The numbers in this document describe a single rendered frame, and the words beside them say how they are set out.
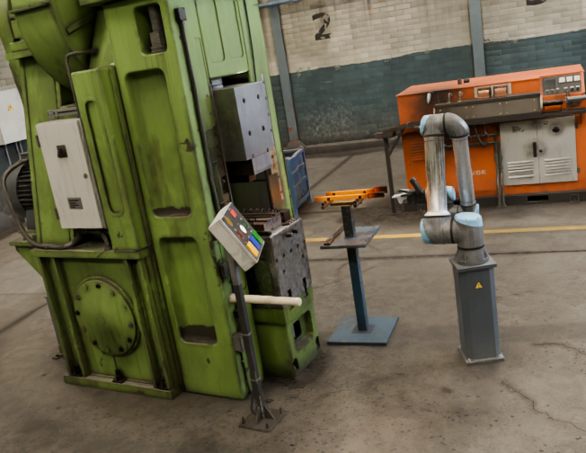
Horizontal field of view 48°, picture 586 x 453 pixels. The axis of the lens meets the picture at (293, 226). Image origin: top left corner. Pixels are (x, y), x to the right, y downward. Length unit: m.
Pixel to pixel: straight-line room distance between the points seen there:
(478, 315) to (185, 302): 1.70
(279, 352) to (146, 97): 1.68
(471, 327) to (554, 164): 3.45
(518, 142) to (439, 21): 4.42
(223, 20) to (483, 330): 2.30
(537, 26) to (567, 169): 4.26
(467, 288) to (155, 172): 1.87
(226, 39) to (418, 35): 7.49
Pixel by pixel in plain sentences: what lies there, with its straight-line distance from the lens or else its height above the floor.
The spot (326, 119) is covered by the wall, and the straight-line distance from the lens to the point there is 11.68.
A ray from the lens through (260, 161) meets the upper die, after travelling 3.82.
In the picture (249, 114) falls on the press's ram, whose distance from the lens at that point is 3.76.
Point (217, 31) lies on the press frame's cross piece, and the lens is 3.88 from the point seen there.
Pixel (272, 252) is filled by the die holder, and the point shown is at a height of 0.82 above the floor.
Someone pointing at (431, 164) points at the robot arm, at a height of 1.17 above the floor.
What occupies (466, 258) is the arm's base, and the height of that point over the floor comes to 0.64.
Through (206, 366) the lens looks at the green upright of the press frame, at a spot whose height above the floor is 0.20.
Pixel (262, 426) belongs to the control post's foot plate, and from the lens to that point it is 3.73.
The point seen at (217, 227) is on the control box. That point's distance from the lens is 3.21.
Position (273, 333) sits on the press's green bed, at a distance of 4.05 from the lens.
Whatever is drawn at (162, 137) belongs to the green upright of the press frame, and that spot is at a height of 1.56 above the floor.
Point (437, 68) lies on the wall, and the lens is 11.18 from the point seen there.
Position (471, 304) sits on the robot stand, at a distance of 3.93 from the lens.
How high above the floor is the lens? 1.94
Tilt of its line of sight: 15 degrees down
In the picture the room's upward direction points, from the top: 9 degrees counter-clockwise
